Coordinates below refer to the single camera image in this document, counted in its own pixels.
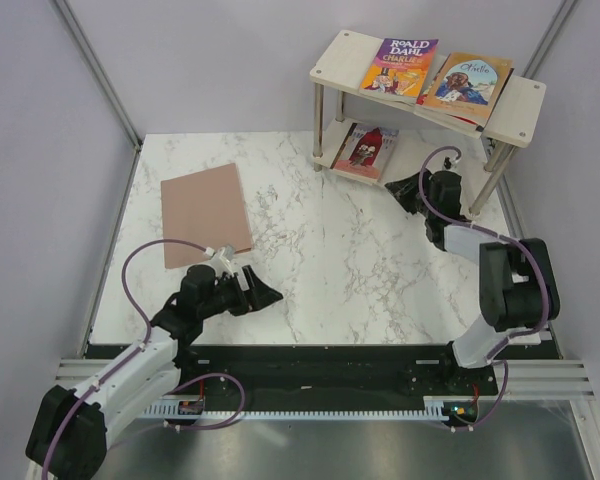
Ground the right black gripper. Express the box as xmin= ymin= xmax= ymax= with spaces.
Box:
xmin=385 ymin=168 xmax=436 ymax=218

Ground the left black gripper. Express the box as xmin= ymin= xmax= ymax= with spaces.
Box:
xmin=199 ymin=265 xmax=282 ymax=319

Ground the dark brown Leonard book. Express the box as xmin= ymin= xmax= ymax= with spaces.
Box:
xmin=331 ymin=161 xmax=382 ymax=185

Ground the grey red illustrated book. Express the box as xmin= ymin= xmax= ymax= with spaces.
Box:
xmin=330 ymin=122 xmax=399 ymax=173

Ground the red 13-Storey Treehouse book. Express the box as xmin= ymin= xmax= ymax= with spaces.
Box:
xmin=416 ymin=52 xmax=489 ymax=122

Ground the orange Othello book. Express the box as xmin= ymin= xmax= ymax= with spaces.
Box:
xmin=417 ymin=52 xmax=514 ymax=130

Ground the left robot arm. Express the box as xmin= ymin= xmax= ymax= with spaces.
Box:
xmin=25 ymin=262 xmax=283 ymax=479

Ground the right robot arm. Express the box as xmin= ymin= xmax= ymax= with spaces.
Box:
xmin=385 ymin=170 xmax=561 ymax=394

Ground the Roald Dahl Charlie book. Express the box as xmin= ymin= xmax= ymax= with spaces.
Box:
xmin=359 ymin=38 xmax=439 ymax=105

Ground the white two-tier shelf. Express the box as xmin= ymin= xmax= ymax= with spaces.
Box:
xmin=309 ymin=30 xmax=546 ymax=218

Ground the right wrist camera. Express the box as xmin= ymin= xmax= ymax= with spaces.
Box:
xmin=443 ymin=156 xmax=461 ymax=170

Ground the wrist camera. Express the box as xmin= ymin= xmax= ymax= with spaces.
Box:
xmin=443 ymin=156 xmax=461 ymax=170
xmin=205 ymin=245 xmax=244 ymax=282

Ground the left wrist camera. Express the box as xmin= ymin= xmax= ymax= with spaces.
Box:
xmin=205 ymin=245 xmax=244 ymax=282

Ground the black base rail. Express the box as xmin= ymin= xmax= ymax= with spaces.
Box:
xmin=134 ymin=342 xmax=521 ymax=414

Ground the white slotted cable duct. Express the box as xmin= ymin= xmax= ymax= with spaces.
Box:
xmin=139 ymin=396 xmax=479 ymax=422

